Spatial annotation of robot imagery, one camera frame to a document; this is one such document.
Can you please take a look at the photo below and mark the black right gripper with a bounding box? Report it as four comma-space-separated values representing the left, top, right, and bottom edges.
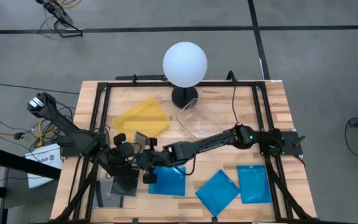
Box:
135, 137, 172, 170

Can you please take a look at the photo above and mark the clear black CD jewel case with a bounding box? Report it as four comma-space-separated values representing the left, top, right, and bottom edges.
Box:
134, 131, 150, 154
92, 179, 124, 208
109, 169, 140, 197

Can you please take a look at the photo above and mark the yellow plastic bag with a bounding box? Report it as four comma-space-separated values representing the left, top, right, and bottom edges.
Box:
112, 96, 170, 142

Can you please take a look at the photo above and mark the blue plastic bag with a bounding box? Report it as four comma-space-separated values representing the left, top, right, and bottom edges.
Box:
195, 169, 241, 218
236, 164, 273, 205
149, 166, 186, 197

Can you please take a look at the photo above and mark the clear plastic bin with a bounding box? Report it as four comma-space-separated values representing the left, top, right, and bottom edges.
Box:
175, 98, 229, 141

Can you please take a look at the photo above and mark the black power strip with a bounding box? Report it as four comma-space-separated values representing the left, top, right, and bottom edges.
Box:
115, 74, 167, 81

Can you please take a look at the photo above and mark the white cardboard box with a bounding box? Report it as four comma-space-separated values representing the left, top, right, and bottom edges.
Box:
24, 143, 63, 189

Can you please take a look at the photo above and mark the black floor beam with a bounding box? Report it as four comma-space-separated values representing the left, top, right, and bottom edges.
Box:
0, 146, 62, 180

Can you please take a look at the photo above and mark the black floor stand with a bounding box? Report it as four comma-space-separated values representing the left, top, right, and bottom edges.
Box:
35, 0, 83, 38

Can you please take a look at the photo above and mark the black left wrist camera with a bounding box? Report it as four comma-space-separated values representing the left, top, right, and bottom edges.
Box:
113, 133, 127, 146

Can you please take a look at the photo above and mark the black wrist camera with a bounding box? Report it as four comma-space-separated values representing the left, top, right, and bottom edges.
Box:
113, 133, 127, 146
142, 172, 158, 185

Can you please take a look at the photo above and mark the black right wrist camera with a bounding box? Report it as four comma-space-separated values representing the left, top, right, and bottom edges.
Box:
142, 172, 158, 185

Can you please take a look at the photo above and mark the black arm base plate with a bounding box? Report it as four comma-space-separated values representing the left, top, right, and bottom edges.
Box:
60, 136, 105, 158
259, 130, 303, 156

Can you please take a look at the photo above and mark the black aluminium table frame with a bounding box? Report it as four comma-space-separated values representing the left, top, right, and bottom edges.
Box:
53, 79, 319, 224

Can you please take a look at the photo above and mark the black floor cable bundle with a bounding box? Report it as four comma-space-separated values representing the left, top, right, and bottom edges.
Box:
0, 101, 77, 150

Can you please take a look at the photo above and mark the yellow floor cable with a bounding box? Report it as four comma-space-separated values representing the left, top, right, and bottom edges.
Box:
0, 118, 58, 147

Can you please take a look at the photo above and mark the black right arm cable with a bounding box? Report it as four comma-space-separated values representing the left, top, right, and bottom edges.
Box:
227, 70, 241, 125

